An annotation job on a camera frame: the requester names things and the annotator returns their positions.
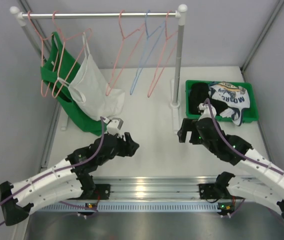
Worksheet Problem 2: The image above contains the green plastic bin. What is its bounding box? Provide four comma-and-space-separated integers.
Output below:
185, 80, 259, 124

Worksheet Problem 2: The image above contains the white printed navy-trim tank top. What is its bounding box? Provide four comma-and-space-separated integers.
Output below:
208, 81, 251, 126

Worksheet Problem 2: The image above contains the white and silver clothes rack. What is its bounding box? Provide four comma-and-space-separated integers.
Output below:
9, 4, 188, 133

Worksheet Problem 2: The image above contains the pink wire hanger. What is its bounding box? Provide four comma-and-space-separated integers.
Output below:
147, 11, 178, 98
27, 11, 60, 98
105, 9, 146, 97
51, 10, 93, 99

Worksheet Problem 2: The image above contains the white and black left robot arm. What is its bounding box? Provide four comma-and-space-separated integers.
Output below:
0, 132, 140, 226

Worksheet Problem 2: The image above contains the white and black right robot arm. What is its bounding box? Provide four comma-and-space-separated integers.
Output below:
177, 117, 284, 219

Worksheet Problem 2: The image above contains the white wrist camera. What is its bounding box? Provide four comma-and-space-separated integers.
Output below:
198, 103, 217, 120
106, 117, 124, 138

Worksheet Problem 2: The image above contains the blue wire hanger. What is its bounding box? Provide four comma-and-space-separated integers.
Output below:
129, 10, 165, 95

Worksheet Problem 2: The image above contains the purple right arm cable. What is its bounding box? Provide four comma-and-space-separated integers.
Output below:
204, 98, 284, 236

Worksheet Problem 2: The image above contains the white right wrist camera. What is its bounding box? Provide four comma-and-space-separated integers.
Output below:
198, 103, 217, 120

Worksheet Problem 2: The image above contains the aluminium mounting rail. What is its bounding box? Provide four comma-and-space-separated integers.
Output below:
93, 176, 216, 202

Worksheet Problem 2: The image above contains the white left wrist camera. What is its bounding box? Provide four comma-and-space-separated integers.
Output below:
106, 117, 124, 138

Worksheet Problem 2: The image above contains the grey slotted cable duct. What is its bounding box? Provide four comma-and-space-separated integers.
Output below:
38, 201, 235, 214

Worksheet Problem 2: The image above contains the blue garment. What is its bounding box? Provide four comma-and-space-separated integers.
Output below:
208, 81, 219, 86

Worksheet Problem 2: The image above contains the black garment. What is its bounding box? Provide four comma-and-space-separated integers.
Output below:
188, 82, 228, 115

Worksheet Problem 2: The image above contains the plain white tank top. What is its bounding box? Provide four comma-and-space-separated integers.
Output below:
57, 33, 125, 121

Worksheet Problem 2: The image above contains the green tank top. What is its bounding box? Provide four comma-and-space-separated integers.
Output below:
49, 33, 102, 136

